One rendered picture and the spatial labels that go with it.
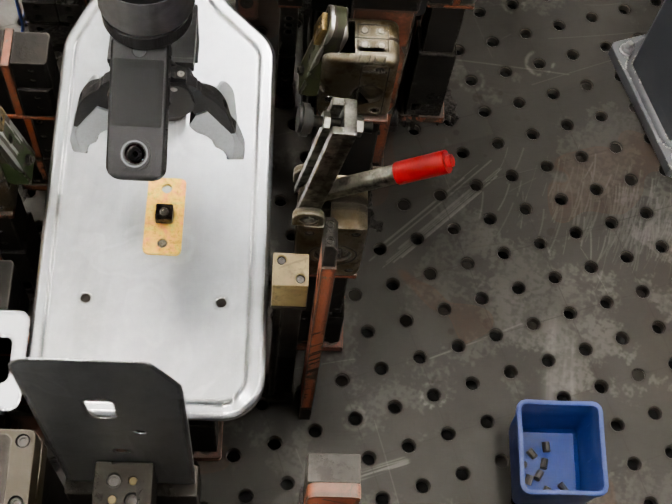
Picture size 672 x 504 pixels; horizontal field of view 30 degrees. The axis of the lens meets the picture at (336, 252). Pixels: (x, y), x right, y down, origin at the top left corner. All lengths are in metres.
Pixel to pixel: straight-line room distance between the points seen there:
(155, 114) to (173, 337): 0.28
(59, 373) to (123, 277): 0.37
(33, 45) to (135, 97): 0.39
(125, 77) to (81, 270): 0.29
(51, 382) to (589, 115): 1.01
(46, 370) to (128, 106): 0.24
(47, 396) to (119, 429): 0.09
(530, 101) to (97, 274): 0.71
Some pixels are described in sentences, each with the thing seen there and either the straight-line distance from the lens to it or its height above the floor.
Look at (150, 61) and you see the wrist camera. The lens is 1.01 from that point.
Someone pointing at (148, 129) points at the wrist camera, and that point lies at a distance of 1.00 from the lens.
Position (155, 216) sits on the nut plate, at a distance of 1.25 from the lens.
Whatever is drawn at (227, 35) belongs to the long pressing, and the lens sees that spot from 1.36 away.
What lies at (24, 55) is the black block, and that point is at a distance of 1.38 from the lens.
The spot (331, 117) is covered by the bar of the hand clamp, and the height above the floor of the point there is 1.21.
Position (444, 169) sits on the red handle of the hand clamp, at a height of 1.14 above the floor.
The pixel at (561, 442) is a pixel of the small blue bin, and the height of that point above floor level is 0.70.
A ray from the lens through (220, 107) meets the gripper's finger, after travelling 1.07.
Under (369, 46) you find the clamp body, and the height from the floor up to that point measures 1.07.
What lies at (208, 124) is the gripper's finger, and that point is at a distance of 1.09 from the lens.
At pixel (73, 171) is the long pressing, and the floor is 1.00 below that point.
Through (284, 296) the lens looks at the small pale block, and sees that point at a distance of 1.18.
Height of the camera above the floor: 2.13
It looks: 66 degrees down
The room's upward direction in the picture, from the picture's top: 10 degrees clockwise
